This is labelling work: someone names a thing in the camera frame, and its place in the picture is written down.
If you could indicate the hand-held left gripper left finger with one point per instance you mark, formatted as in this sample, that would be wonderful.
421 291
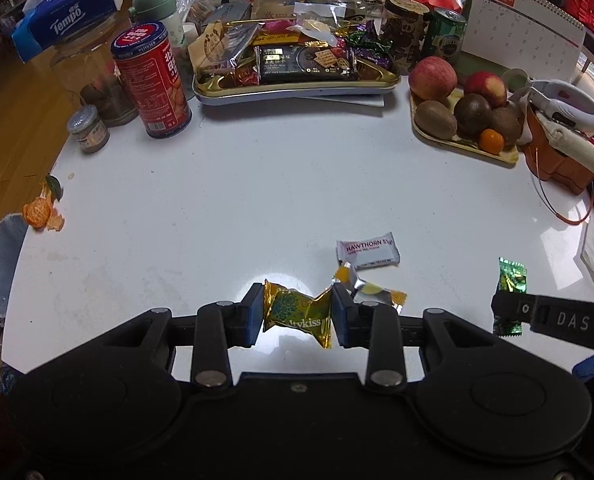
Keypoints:
251 317

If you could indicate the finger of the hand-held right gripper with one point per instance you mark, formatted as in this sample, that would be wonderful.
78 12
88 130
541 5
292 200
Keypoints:
512 312

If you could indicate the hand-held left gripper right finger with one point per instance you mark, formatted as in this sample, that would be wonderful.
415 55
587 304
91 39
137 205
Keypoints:
341 317

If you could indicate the green foil candy packet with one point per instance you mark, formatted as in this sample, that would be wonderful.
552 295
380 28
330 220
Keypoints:
513 277

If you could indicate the gold foil candy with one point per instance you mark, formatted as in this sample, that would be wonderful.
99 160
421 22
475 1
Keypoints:
297 317

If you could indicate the gold metal tray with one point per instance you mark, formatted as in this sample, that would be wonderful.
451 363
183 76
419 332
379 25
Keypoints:
217 87

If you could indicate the orange silver snack packet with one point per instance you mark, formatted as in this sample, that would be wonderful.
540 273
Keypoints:
372 290

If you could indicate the white rectangular snack packet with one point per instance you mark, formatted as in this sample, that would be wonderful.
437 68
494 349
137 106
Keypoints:
367 250

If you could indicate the orange container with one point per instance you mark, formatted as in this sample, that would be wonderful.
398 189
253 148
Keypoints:
557 165

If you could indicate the white rolled cloth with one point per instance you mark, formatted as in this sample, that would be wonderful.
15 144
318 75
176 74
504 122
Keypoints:
587 155

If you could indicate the small orange tangerine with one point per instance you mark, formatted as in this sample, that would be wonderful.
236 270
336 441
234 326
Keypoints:
491 141

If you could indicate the yellow fruit tray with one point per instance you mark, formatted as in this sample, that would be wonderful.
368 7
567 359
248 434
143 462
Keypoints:
462 144

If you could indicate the small brown kiwi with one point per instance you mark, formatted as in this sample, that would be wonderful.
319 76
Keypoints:
504 125

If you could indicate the dark brown kiwi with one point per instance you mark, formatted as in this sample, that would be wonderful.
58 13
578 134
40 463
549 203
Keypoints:
472 112

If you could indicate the light brown kiwi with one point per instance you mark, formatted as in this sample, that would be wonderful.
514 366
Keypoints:
436 119

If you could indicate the white neck device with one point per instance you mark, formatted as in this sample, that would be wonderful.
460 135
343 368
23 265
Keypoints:
572 105

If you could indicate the small red apple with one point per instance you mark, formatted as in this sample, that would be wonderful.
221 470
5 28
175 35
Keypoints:
486 89

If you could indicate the small green cup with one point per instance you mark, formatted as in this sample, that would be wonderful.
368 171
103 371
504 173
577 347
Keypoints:
516 80

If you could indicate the green leaf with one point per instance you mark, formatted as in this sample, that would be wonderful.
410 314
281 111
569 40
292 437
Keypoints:
53 186

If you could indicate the peeled mandarin orange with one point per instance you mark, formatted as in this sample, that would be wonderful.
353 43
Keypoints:
37 212

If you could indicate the red wrapped candy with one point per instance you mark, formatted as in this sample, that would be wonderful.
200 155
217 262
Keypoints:
247 77

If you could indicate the large red apple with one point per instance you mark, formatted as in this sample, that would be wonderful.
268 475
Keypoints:
433 77

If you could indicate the small glass jar silver lid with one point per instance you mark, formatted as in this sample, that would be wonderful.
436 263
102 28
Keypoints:
88 130

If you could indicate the black cracker packet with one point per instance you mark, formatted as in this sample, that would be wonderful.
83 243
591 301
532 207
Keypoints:
304 62

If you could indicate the red biscuit tin can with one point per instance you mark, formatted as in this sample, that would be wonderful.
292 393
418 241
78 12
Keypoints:
152 75

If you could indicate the purple wrapped candy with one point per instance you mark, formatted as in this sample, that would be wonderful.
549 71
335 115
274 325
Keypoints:
372 55
362 26

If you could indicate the silver foil packet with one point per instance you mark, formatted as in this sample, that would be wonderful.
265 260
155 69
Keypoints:
232 45

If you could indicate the green twisted candy wrapper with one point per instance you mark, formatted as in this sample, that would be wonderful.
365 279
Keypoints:
357 38

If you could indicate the beige paper bag brown print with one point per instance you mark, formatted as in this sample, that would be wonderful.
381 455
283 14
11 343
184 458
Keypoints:
207 40

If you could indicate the black gold snack bar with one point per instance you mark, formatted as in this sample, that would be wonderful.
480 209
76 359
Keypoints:
277 37

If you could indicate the green drink can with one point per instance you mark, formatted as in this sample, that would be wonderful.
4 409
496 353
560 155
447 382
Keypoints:
444 35

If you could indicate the desk calendar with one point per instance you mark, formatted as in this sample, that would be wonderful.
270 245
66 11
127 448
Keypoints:
522 25

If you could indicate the pink wrapper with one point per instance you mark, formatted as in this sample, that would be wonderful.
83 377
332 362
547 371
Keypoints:
277 25

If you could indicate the panda print container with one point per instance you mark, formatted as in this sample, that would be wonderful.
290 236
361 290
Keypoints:
402 30

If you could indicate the gold long stick packet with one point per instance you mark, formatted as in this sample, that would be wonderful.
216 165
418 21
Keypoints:
247 22

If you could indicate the clear packet pale round snack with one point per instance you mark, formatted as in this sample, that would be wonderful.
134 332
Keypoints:
317 20

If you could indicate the large glass jar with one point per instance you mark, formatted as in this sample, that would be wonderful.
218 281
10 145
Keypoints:
92 60

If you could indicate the grey flat box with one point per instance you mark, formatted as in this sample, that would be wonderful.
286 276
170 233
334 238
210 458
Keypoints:
227 10

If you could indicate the green white thermos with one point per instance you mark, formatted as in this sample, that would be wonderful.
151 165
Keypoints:
157 2

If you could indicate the blue tissue pack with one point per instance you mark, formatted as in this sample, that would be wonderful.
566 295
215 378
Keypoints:
62 15

